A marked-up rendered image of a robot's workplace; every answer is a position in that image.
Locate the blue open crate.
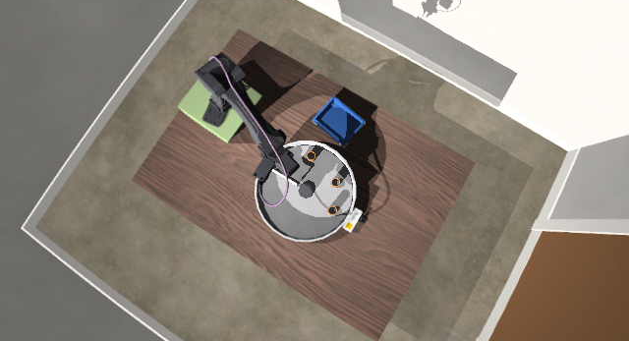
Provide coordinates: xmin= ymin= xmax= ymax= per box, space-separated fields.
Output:
xmin=313 ymin=96 xmax=366 ymax=146

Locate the grey round turntable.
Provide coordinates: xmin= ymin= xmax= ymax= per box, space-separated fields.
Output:
xmin=255 ymin=141 xmax=368 ymax=242

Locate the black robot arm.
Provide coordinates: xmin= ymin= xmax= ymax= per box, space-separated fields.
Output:
xmin=195 ymin=52 xmax=300 ymax=182

